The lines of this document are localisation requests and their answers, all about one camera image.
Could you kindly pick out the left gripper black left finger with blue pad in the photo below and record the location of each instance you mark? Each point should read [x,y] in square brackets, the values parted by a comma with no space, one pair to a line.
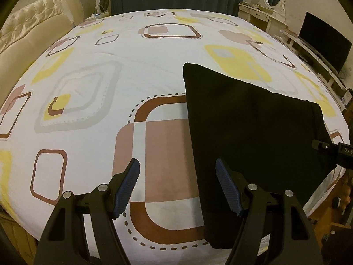
[64,239]

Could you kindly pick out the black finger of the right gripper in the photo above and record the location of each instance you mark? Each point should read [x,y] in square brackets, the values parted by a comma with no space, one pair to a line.
[341,154]

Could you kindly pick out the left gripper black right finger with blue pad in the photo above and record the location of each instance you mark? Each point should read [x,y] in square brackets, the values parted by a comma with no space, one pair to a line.
[273,226]

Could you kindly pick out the black pants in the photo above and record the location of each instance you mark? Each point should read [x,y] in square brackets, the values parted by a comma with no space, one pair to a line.
[265,136]

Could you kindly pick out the white tv cabinet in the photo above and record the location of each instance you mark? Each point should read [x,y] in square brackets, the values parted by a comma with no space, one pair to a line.
[316,63]

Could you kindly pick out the black flat television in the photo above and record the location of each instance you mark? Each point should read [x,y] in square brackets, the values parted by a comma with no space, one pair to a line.
[333,46]

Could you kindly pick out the white dressing table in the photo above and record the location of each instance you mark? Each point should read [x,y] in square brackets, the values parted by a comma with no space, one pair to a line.
[272,24]

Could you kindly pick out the white patterned bed sheet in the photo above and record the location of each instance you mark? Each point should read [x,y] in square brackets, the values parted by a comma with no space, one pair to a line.
[112,90]

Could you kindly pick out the cream tufted leather headboard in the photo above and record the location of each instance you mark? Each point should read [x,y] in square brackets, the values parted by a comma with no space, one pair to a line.
[29,32]

